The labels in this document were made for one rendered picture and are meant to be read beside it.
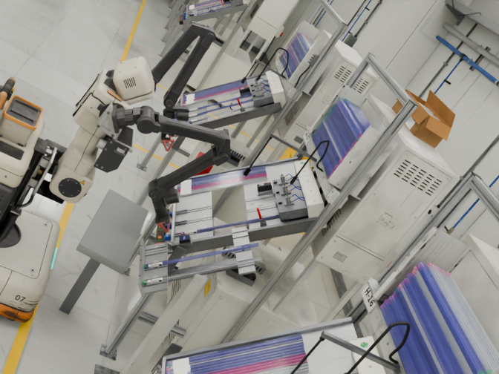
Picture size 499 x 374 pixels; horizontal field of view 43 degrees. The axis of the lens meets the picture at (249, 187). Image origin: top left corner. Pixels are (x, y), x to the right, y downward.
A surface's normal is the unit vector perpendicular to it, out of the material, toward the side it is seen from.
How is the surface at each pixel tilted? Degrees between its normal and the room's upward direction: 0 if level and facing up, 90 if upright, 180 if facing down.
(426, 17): 90
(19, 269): 0
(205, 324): 90
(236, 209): 90
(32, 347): 0
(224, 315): 90
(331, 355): 44
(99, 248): 0
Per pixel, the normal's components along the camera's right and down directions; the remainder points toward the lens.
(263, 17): 0.07, 0.47
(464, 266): -0.84, -0.45
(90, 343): 0.54, -0.76
